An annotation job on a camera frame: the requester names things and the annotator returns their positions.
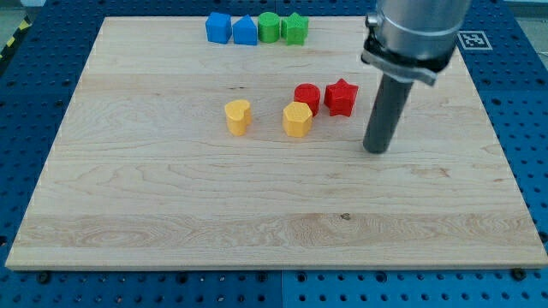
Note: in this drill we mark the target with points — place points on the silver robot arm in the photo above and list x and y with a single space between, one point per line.
413 39

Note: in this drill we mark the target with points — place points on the yellow heart block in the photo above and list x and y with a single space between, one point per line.
238 116

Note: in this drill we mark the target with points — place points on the yellow hexagon block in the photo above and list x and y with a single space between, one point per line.
297 119

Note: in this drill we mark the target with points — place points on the red cylinder block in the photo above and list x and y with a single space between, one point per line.
309 94

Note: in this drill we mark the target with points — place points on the red star block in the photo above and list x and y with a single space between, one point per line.
340 98

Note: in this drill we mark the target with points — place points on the light wooden board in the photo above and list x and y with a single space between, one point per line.
145 175

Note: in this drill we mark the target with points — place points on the blue triangle block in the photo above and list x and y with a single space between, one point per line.
245 31

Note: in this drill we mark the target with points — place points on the green star block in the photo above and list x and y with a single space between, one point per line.
294 29

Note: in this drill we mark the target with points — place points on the green cylinder block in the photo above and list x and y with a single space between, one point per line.
268 27

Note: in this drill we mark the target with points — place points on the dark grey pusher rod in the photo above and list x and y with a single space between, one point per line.
386 111

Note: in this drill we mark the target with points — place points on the blue cube block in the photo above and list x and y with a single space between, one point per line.
218 28

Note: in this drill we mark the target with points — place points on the white fiducial marker tag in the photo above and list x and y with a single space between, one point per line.
474 40

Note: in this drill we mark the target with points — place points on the yellow black hazard tape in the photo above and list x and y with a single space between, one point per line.
15 40

